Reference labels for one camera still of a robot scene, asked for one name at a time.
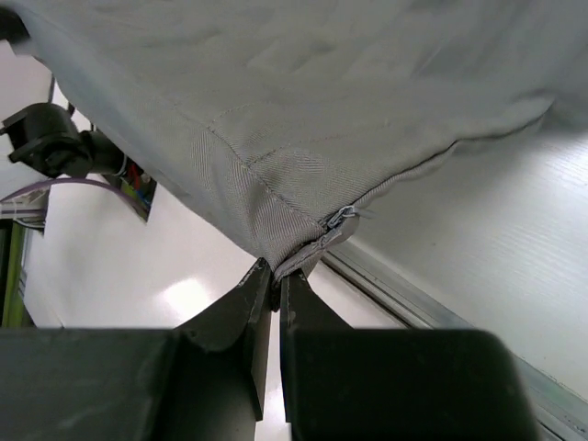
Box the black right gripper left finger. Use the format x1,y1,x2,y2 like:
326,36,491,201
1,260,271,440

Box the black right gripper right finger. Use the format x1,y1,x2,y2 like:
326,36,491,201
280,273,540,440

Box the grey pleated skirt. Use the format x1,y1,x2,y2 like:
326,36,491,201
6,1,587,277

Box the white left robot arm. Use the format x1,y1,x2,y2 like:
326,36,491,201
1,103,127,178

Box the aluminium front rail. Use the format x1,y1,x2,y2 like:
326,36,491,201
322,250,587,440

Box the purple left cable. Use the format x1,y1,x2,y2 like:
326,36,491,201
0,178,148,208

